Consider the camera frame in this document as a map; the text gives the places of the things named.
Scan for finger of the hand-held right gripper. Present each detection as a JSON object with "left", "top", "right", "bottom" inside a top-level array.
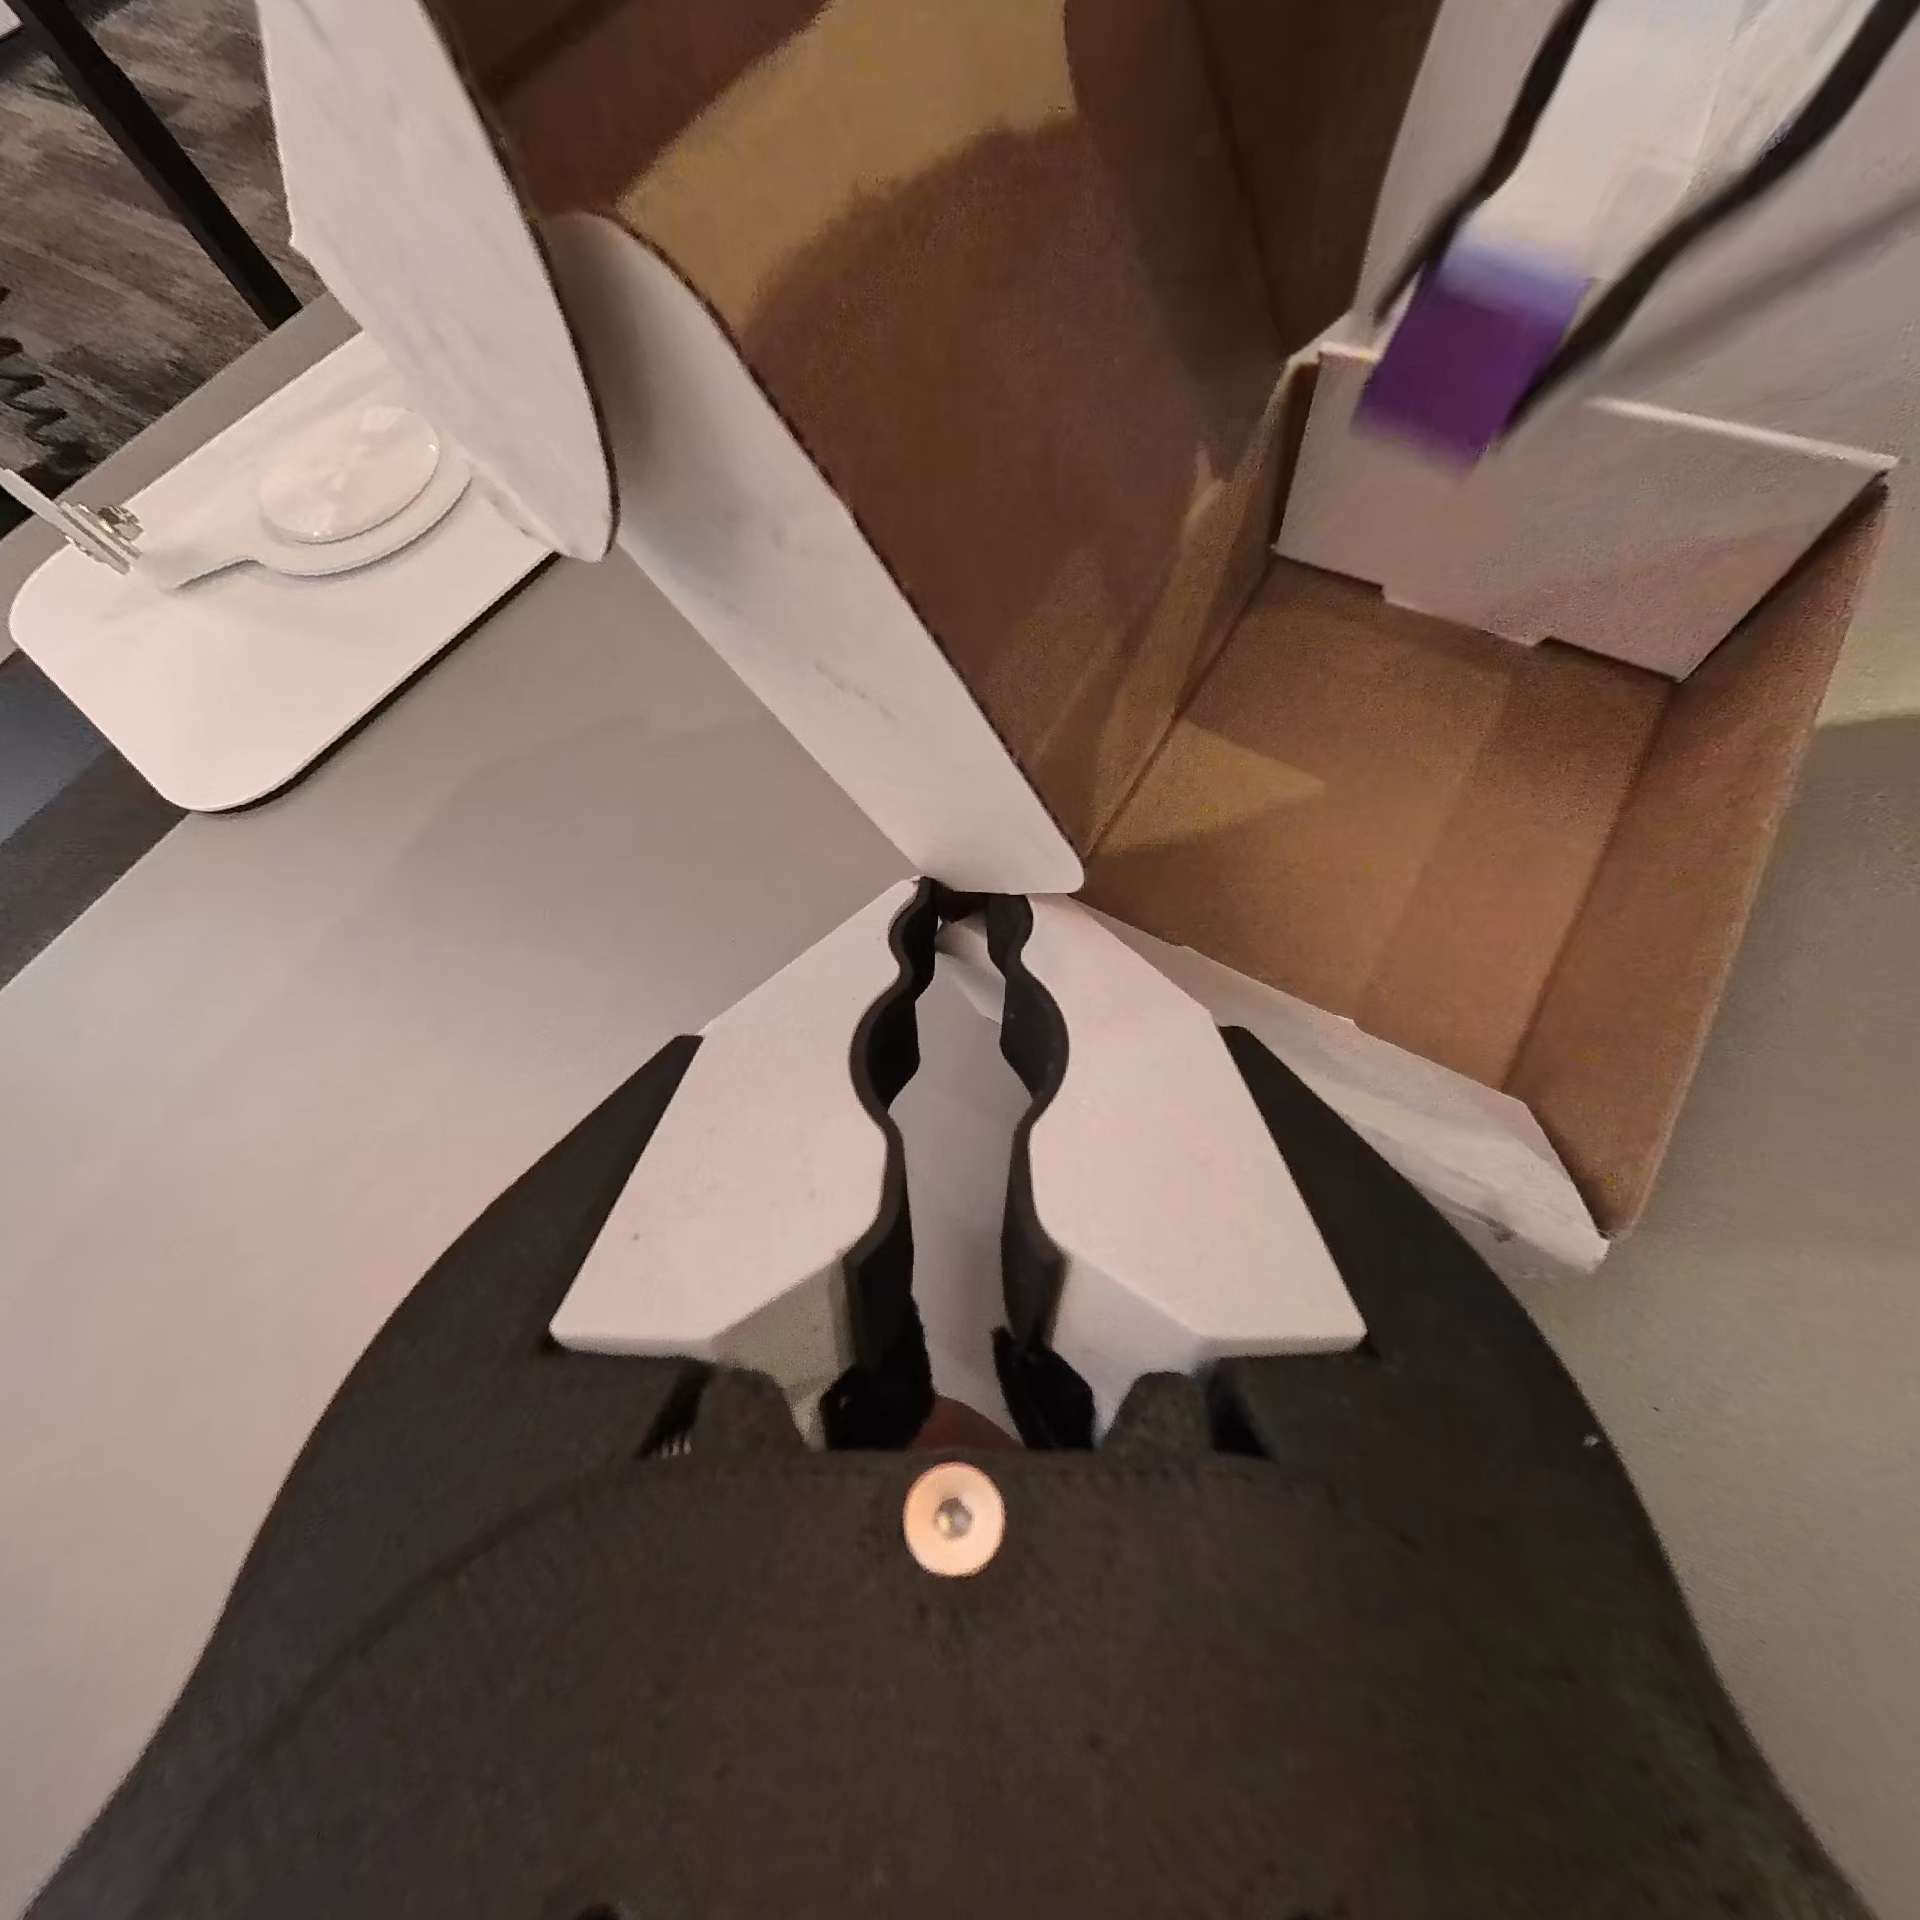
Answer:
[
  {"left": 1352, "top": 0, "right": 1597, "bottom": 324},
  {"left": 1560, "top": 0, "right": 1920, "bottom": 412}
]

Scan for white cardboard box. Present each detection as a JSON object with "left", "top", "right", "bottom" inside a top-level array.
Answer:
[{"left": 252, "top": 0, "right": 1898, "bottom": 1281}]

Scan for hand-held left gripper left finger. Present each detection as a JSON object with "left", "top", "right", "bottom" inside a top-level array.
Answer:
[{"left": 548, "top": 882, "right": 941, "bottom": 1372}]

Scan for purple cube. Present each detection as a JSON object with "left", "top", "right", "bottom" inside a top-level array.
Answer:
[{"left": 1352, "top": 243, "right": 1597, "bottom": 470}]

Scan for black metal table frame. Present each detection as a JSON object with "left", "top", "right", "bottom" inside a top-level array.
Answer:
[{"left": 38, "top": 0, "right": 312, "bottom": 324}]

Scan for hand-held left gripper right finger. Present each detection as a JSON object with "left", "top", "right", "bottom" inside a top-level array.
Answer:
[{"left": 974, "top": 891, "right": 1368, "bottom": 1395}]

